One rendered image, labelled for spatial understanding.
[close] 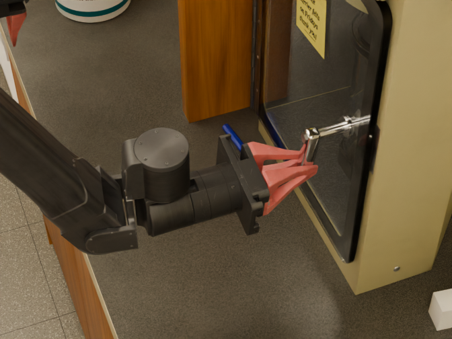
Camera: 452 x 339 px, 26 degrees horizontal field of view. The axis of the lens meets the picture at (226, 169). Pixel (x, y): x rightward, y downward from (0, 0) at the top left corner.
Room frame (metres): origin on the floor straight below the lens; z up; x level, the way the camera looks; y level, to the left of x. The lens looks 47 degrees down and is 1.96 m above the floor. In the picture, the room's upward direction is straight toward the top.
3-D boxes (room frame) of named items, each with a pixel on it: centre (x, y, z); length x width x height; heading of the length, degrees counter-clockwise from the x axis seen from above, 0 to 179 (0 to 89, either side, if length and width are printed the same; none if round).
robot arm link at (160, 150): (0.70, 0.10, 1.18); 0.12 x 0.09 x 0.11; 101
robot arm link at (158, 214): (0.70, 0.07, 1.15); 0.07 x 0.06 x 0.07; 111
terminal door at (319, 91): (0.87, -0.10, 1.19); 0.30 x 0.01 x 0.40; 21
